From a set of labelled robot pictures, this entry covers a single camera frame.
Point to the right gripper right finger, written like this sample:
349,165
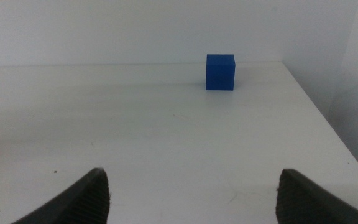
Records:
306,205

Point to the blue cube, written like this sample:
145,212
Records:
220,73

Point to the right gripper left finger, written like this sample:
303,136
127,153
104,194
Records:
79,203

